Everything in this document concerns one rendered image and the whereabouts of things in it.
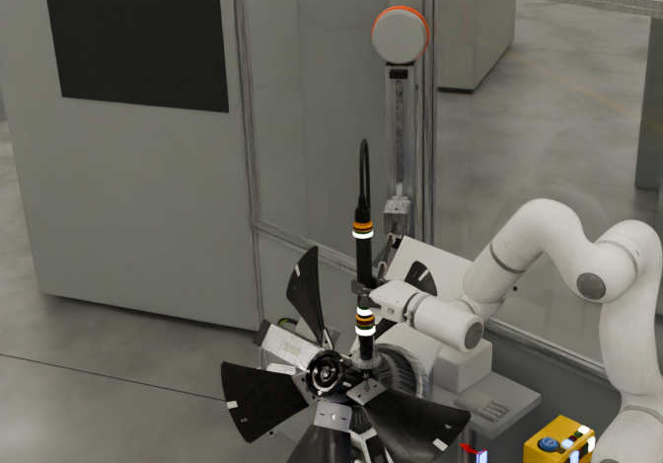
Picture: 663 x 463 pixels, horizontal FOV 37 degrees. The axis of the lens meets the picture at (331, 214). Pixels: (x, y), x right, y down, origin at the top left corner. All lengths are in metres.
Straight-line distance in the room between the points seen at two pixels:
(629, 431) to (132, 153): 3.26
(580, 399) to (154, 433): 2.04
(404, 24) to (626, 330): 1.21
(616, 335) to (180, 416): 2.86
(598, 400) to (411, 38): 1.15
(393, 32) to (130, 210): 2.44
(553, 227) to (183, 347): 3.29
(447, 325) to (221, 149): 2.57
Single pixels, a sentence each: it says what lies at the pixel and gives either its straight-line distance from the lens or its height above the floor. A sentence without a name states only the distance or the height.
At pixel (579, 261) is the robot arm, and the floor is 1.78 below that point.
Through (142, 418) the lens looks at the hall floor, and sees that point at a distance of 4.49.
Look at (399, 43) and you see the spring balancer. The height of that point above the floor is 1.86.
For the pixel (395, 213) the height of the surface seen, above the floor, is 1.40.
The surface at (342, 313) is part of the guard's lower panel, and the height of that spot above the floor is 0.78.
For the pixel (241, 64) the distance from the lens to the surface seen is 3.56.
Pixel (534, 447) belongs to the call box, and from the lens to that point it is 2.49.
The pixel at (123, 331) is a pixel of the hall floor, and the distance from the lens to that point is 5.14.
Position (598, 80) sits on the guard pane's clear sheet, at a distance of 2.61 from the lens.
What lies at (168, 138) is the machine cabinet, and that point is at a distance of 4.64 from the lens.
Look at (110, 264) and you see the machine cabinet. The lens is 5.14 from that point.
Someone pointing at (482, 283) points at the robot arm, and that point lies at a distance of 2.00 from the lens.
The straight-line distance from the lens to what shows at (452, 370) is 2.97.
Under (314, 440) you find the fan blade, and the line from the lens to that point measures 2.48.
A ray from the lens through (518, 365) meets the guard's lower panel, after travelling 3.09.
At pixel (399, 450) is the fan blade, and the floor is 1.15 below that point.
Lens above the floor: 2.59
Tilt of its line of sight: 25 degrees down
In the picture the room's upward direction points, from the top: 2 degrees counter-clockwise
